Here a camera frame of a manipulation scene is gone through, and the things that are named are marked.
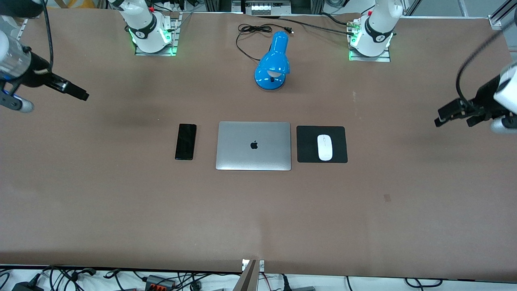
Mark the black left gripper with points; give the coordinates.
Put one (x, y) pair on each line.
(484, 95)

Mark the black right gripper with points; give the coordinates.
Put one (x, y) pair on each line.
(35, 72)

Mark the black smartphone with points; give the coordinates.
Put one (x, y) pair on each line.
(185, 141)

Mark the white computer mouse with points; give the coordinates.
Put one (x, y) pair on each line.
(324, 147)

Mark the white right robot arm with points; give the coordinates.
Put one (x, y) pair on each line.
(143, 24)

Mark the black mouse pad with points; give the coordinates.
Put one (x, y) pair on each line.
(309, 144)

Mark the silver laptop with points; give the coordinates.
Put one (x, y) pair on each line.
(253, 145)

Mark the blue desk lamp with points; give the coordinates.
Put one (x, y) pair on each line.
(272, 64)

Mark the black power adapter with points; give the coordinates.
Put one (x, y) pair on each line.
(26, 286)

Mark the white power strip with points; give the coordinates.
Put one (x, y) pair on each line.
(264, 7)

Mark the black orange connector box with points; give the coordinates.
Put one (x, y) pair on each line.
(159, 281)

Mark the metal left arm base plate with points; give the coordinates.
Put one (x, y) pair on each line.
(385, 58)

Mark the aluminium frame profile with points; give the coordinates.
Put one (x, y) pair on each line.
(501, 15)

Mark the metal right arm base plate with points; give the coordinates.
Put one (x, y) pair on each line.
(173, 40)

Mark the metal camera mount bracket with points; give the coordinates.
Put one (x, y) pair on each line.
(251, 277)

